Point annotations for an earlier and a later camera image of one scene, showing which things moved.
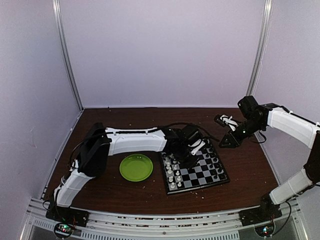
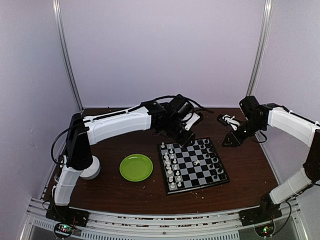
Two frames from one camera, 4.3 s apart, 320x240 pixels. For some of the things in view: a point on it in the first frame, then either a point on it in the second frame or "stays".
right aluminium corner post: [260, 54] stays
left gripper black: [189, 164] → [185, 140]
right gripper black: [234, 141] stays
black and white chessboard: [208, 170] stays
